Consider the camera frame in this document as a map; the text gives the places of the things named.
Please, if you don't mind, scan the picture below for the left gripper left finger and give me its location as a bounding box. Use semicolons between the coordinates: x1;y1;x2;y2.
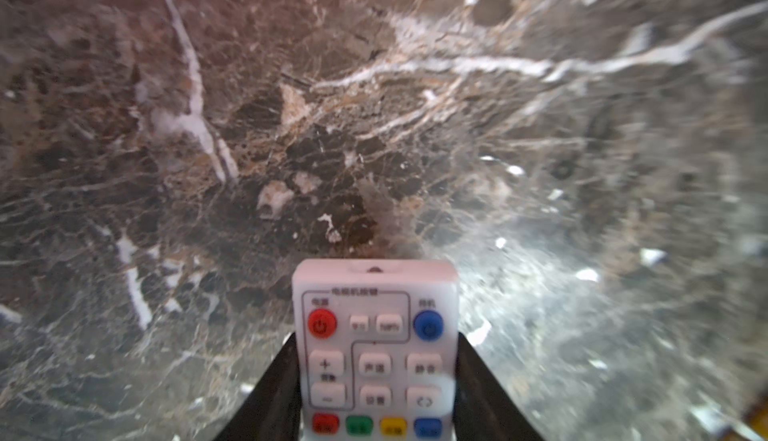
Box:
214;333;300;441

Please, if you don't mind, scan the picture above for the white remote control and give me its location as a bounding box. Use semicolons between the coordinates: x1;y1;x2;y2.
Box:
292;259;459;440

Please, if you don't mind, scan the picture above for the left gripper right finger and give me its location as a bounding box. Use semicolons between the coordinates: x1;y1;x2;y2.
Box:
453;333;544;441

